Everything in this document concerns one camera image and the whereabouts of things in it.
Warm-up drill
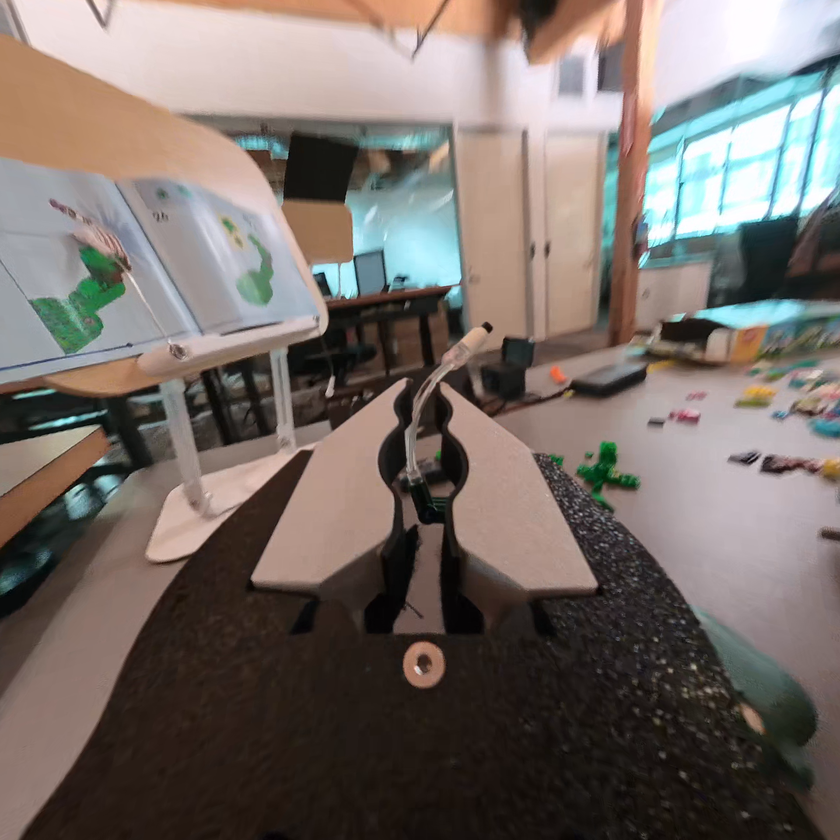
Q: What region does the clear tube with black connector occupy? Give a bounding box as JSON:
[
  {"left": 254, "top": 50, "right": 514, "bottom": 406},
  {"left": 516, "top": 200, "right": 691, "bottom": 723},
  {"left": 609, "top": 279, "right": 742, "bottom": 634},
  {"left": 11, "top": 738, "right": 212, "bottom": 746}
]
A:
[{"left": 402, "top": 320, "right": 494, "bottom": 526}]

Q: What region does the black office chair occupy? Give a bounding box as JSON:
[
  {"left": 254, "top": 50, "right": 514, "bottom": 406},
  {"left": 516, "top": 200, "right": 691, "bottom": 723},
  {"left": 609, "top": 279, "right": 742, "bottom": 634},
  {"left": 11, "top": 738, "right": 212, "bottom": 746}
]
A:
[{"left": 709, "top": 217, "right": 799, "bottom": 311}]

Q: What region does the pile of green bricks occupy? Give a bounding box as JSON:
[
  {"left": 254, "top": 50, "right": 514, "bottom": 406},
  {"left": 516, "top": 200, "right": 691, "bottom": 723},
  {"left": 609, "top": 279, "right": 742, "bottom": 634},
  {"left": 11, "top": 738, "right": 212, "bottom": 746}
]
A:
[{"left": 548, "top": 441, "right": 641, "bottom": 513}]

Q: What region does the white door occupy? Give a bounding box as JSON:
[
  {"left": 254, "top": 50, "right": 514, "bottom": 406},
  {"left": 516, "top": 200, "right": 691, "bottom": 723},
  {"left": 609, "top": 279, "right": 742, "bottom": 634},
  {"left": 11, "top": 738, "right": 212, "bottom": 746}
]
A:
[
  {"left": 458, "top": 131, "right": 530, "bottom": 337},
  {"left": 543, "top": 134, "right": 609, "bottom": 340}
]

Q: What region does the black cable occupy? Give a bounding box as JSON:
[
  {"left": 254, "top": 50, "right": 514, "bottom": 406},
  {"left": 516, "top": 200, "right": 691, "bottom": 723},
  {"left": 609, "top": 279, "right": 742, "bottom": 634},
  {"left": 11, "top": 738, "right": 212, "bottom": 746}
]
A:
[{"left": 499, "top": 387, "right": 577, "bottom": 411}]

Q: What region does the white recycling cabinet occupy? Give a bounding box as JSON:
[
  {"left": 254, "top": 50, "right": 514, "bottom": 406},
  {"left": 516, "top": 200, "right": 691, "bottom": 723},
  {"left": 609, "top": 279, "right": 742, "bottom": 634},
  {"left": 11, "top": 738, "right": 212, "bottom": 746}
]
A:
[{"left": 637, "top": 262, "right": 714, "bottom": 330}]

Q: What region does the pile of colourful bricks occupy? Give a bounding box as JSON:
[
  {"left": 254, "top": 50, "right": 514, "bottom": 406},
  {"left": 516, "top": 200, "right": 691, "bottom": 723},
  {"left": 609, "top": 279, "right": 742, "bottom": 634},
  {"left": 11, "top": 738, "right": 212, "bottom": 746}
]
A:
[{"left": 734, "top": 360, "right": 840, "bottom": 441}]

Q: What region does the black charging case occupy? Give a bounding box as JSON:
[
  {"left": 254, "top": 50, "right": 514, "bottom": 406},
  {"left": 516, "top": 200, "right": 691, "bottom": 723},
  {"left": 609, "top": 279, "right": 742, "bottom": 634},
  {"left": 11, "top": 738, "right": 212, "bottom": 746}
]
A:
[{"left": 481, "top": 336, "right": 536, "bottom": 400}]

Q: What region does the wooden post with red signs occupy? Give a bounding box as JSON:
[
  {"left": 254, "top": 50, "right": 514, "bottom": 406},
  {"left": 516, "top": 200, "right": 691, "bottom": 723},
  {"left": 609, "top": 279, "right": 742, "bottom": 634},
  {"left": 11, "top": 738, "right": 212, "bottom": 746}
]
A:
[{"left": 607, "top": 0, "right": 665, "bottom": 346}]

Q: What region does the instruction booklet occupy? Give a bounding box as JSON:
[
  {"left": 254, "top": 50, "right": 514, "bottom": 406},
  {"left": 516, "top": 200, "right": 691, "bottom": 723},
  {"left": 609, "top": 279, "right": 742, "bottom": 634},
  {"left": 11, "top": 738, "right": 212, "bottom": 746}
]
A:
[{"left": 0, "top": 157, "right": 322, "bottom": 385}]

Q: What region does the wooden book stand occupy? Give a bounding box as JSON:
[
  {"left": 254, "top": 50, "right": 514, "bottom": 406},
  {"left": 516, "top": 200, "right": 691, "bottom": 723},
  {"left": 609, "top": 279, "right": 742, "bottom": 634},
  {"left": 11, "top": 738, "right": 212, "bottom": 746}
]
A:
[{"left": 0, "top": 36, "right": 329, "bottom": 565}]

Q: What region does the dark flat device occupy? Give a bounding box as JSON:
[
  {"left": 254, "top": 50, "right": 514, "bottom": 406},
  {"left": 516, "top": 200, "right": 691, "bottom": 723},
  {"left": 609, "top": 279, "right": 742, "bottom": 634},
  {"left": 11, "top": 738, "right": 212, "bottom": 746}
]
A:
[{"left": 571, "top": 361, "right": 650, "bottom": 399}]

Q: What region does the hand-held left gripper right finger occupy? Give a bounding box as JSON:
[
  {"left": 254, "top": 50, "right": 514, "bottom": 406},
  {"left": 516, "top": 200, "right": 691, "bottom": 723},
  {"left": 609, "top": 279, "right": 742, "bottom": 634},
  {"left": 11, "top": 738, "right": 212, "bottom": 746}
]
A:
[{"left": 436, "top": 382, "right": 601, "bottom": 632}]

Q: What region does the grey side desk wooden edge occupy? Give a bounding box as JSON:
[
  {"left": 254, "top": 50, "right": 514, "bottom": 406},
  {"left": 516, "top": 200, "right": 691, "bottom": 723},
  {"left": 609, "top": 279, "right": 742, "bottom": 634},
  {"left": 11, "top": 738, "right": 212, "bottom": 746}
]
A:
[{"left": 0, "top": 425, "right": 111, "bottom": 549}]

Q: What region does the black computer monitor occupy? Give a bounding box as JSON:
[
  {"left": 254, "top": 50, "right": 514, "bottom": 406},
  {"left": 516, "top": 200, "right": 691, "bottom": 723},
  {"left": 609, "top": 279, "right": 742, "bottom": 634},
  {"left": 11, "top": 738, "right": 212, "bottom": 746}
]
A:
[{"left": 353, "top": 249, "right": 389, "bottom": 297}]

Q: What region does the light wooden panel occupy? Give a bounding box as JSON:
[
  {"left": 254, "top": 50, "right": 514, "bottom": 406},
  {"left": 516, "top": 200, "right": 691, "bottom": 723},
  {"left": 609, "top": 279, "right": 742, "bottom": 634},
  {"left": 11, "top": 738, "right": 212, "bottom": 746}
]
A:
[{"left": 282, "top": 200, "right": 356, "bottom": 264}]

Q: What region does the black hanging panel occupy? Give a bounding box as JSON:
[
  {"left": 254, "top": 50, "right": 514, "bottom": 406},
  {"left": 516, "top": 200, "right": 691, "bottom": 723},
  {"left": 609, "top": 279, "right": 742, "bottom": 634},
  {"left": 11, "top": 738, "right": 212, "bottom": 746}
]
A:
[{"left": 283, "top": 134, "right": 359, "bottom": 205}]

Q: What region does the colourful toy set box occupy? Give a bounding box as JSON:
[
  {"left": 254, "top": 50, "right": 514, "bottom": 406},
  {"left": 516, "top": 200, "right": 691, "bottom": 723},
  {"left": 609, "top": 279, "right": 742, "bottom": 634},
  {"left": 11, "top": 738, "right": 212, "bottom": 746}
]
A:
[{"left": 646, "top": 298, "right": 840, "bottom": 366}]

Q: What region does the wooden desk with black legs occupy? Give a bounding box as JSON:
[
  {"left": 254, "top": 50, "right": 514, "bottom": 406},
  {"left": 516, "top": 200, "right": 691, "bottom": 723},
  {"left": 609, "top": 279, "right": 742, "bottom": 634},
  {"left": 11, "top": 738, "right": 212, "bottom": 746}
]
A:
[{"left": 325, "top": 285, "right": 455, "bottom": 389}]

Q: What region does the large grid window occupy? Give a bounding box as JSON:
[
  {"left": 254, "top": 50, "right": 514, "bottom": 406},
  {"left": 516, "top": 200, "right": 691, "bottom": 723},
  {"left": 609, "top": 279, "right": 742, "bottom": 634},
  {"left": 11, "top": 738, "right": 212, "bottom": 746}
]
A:
[{"left": 646, "top": 72, "right": 840, "bottom": 245}]

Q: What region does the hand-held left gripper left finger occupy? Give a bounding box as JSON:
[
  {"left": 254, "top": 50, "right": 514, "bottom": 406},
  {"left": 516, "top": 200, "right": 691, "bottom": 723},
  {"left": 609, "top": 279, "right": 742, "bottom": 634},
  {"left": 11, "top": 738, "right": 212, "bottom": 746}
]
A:
[{"left": 249, "top": 377, "right": 421, "bottom": 634}]

